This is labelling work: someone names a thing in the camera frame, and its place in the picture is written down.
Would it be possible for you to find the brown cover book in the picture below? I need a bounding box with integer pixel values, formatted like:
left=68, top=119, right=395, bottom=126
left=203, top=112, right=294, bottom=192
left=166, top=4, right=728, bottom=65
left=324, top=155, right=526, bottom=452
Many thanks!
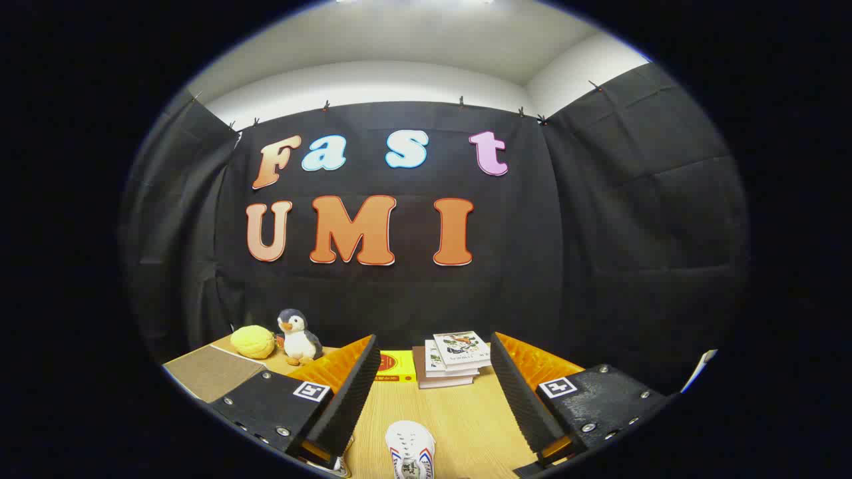
left=412, top=345, right=476, bottom=389

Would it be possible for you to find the floral cover white book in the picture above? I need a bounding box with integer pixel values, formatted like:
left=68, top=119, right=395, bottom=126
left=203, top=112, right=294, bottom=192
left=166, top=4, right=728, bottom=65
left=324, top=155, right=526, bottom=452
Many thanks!
left=433, top=331, right=492, bottom=371

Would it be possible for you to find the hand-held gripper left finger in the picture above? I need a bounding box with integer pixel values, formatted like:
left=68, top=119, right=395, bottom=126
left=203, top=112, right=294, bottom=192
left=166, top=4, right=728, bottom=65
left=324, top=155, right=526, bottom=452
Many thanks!
left=208, top=334, right=381, bottom=470

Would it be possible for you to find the yellow book with red circle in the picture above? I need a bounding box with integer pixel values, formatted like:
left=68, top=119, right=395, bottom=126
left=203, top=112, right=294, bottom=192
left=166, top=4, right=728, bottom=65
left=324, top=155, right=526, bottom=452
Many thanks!
left=373, top=350, right=417, bottom=383

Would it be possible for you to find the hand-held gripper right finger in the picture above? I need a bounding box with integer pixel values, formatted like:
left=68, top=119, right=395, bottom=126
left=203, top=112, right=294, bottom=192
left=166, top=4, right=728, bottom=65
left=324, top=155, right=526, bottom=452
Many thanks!
left=489, top=331, right=673, bottom=476

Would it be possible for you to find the yellow plush ball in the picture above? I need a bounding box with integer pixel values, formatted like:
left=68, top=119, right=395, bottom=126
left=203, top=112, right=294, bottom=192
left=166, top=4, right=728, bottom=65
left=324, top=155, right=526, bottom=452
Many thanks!
left=230, top=325, right=276, bottom=360

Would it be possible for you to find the beige fabric storage box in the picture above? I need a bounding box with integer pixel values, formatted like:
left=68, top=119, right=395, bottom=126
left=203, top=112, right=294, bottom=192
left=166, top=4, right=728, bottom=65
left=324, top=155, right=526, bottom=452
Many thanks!
left=164, top=345, right=267, bottom=403

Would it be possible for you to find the white paperback book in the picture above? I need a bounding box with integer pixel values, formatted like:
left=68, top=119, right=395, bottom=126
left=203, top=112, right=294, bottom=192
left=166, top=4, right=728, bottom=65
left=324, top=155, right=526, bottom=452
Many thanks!
left=425, top=340, right=481, bottom=379

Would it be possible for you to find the penguin plush toy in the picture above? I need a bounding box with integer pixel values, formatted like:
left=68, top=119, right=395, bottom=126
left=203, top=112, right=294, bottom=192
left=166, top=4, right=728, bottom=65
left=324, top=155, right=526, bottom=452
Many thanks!
left=276, top=308, right=324, bottom=367

